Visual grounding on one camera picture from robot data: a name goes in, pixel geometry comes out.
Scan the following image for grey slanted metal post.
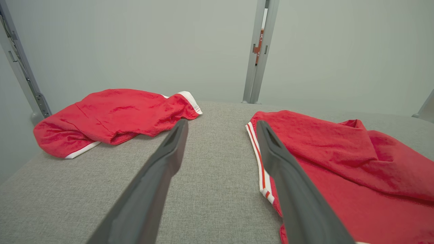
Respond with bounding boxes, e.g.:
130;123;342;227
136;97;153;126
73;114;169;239
412;90;434;123
0;0;52;124

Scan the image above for red shorts with white stripe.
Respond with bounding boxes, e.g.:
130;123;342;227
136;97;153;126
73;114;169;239
33;89;203;159

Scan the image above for grey double metal post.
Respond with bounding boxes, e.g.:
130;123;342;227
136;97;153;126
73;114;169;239
242;0;280;104

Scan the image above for red jersey with number 23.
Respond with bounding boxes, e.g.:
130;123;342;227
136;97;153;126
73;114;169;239
245;110;434;244

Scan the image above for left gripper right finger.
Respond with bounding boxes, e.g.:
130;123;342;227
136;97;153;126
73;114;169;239
256;120;355;244

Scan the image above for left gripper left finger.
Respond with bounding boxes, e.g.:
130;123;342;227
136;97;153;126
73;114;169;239
86;119;189;244

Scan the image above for orange part behind post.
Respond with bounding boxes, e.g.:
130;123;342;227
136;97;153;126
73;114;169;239
253;29;265;65

